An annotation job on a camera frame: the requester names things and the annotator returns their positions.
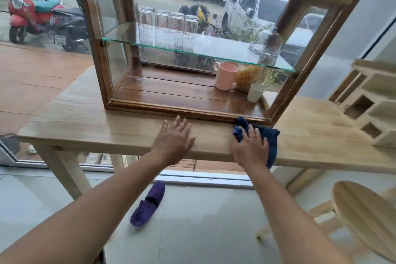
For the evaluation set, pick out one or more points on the person's right hand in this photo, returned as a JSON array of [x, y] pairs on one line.
[[249, 151]]

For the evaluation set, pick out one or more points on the light wooden shelf organiser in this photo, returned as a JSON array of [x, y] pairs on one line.
[[376, 99]]

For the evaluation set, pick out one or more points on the light wooden table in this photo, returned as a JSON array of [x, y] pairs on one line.
[[92, 118]]

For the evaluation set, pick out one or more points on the person's left hand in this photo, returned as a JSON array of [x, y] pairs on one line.
[[171, 146]]

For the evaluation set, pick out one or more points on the red scooter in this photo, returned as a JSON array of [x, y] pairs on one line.
[[24, 16]]

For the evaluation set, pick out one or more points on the round wooden stool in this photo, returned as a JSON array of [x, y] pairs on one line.
[[362, 211]]

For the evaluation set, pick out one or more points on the wooden glass display cabinet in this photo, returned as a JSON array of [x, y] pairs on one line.
[[185, 95]]

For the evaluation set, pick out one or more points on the small white cup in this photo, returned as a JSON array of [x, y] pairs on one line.
[[255, 93]]

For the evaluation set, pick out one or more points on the white outdoor shoe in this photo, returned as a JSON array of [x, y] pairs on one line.
[[105, 159], [92, 158]]

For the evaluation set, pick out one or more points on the white car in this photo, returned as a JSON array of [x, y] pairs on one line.
[[301, 39]]

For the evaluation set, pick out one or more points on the person's left little finger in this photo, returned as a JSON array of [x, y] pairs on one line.
[[165, 127]]

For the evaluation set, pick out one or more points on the black scooter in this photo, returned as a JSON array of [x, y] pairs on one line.
[[69, 24]]

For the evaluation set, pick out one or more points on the round glass bottle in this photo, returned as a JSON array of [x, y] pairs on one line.
[[271, 45]]

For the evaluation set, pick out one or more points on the small glass dish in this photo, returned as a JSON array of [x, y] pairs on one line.
[[256, 48]]

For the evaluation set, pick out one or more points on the pink mug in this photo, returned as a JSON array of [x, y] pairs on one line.
[[225, 76]]

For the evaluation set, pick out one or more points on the person's left thumb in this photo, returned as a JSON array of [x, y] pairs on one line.
[[190, 143]]

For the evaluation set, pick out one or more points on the clear glass jar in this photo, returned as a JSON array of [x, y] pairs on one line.
[[176, 31], [190, 33], [146, 25], [162, 28]]

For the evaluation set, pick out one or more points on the person's right forearm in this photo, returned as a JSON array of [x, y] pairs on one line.
[[287, 217]]

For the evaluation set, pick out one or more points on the person's left forearm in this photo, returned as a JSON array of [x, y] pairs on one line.
[[80, 214]]

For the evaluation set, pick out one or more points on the yellow and black motorcycle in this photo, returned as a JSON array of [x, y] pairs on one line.
[[202, 16]]

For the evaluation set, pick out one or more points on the dark blue cleaning cloth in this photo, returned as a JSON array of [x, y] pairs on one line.
[[272, 141]]

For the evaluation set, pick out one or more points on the purple slipper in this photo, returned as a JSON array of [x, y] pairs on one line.
[[148, 205]]

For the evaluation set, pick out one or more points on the glass cabinet shelf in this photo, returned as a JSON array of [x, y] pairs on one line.
[[222, 52]]

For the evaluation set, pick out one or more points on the white pickup truck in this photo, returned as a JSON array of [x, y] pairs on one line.
[[256, 7]]

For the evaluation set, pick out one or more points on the person's left middle finger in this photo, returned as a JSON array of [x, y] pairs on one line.
[[184, 126]]

